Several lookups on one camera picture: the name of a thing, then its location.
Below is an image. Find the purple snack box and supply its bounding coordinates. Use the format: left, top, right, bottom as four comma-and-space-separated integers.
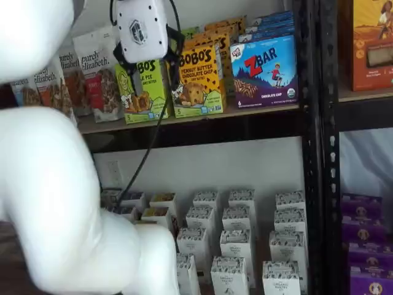
349, 267, 393, 295
341, 216, 384, 245
348, 242, 393, 271
341, 192, 383, 219

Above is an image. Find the white wrinkled backdrop sheet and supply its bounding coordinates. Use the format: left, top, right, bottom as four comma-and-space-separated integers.
339, 128, 393, 197

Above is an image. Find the blue Zbar chocolate chip box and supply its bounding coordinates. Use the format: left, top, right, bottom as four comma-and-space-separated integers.
251, 10, 294, 27
244, 22, 295, 35
230, 30, 299, 108

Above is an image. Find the orange Bobo's peanut butter box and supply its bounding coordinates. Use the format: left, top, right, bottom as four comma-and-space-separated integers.
204, 17, 247, 41
171, 47, 228, 118
184, 32, 236, 104

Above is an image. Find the short black cable loop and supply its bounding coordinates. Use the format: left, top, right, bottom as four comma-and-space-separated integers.
109, 0, 119, 27

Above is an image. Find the white carton with dark print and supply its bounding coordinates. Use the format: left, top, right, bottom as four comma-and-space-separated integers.
116, 205, 136, 222
121, 191, 145, 210

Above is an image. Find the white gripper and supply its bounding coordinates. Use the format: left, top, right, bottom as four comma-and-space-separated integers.
113, 0, 187, 103

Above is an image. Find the white carton with yellow print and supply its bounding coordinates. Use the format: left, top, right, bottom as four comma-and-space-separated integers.
149, 192, 177, 213
141, 207, 171, 229

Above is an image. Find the long black cable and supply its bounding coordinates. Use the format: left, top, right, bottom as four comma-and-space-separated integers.
118, 0, 181, 203

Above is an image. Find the white patterned carton box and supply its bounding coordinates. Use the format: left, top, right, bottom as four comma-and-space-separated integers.
193, 190, 220, 213
275, 192, 305, 216
220, 229, 251, 262
211, 256, 249, 295
269, 230, 308, 265
176, 253, 200, 295
274, 208, 306, 234
228, 189, 255, 213
262, 261, 300, 295
185, 206, 216, 234
222, 207, 251, 234
177, 227, 208, 262

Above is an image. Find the large orange illustrated box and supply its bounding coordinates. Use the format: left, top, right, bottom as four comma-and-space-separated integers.
337, 0, 393, 92

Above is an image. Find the green Bobo's apple pie box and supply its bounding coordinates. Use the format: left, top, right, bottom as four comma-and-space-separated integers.
115, 60, 170, 124
180, 26, 201, 41

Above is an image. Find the black metal shelf unit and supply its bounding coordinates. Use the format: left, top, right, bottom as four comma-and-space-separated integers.
76, 0, 323, 295
321, 0, 393, 295

